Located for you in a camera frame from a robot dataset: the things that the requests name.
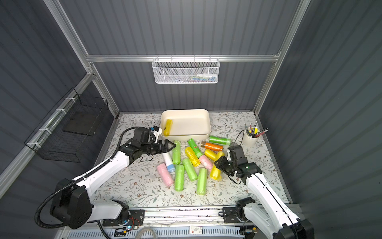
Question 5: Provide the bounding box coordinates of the orange trash bag roll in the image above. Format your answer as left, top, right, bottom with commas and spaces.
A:
201, 141, 223, 151

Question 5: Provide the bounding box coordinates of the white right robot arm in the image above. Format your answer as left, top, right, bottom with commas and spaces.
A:
214, 145, 315, 239

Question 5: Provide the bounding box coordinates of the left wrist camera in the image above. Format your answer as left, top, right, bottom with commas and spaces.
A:
150, 126, 163, 138

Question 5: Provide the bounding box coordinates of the green labelled trash bag roll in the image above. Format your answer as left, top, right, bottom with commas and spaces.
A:
188, 138, 203, 158

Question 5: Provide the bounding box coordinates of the yellow trash bag roll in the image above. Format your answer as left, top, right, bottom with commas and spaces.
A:
204, 149, 217, 161
163, 119, 173, 136
185, 146, 201, 167
209, 151, 225, 181

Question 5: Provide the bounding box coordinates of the black wire side basket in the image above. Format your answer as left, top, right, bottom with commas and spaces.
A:
24, 90, 108, 163

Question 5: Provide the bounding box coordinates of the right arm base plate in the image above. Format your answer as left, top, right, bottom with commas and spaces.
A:
219, 206, 247, 224

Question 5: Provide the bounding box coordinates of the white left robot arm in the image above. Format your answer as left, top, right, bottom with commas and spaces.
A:
34, 126, 176, 229

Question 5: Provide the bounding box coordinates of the white pen cup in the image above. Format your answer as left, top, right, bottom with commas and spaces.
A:
241, 122, 269, 147

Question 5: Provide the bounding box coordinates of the pink trash bag roll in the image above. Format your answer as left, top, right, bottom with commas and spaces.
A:
157, 163, 174, 187
199, 154, 213, 172

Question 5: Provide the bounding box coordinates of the white blue trash bag roll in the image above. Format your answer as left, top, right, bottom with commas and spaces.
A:
162, 152, 175, 173

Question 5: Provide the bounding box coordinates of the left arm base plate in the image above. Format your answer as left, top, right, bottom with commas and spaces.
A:
102, 210, 146, 227

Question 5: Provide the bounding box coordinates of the white wire wall basket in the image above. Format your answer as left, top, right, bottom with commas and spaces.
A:
152, 58, 220, 84

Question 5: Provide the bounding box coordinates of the cream storage box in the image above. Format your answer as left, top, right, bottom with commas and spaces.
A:
160, 109, 212, 141

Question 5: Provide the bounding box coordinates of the light green trash bag roll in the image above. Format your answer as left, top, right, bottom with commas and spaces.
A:
197, 168, 208, 195
182, 158, 198, 181
172, 140, 181, 165
174, 164, 185, 192

